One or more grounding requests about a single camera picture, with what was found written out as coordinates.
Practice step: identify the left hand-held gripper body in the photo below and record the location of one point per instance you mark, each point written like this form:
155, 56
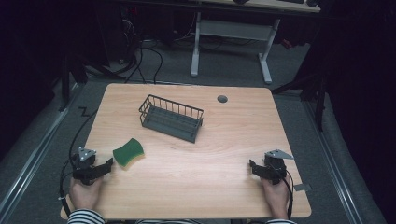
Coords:
83, 161

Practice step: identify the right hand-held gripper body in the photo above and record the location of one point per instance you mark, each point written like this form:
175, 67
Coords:
275, 166

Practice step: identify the green sponge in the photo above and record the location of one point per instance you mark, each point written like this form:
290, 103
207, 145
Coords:
128, 152

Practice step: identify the person's left hand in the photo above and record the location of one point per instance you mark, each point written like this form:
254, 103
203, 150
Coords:
84, 194

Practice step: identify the person's right hand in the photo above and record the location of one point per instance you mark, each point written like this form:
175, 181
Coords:
275, 199

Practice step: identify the grey tape piece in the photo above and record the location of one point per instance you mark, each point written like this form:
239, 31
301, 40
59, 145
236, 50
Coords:
302, 187

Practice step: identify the round grey table grommet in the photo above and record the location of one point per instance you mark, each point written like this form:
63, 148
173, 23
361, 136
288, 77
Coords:
222, 99

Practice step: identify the black stand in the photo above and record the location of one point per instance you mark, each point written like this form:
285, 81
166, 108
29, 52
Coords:
67, 77
314, 87

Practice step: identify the white-framed wooden desk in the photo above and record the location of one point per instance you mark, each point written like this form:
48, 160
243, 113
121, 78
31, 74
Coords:
233, 29

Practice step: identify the metal floor rail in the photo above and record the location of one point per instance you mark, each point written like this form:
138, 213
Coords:
29, 163
333, 168

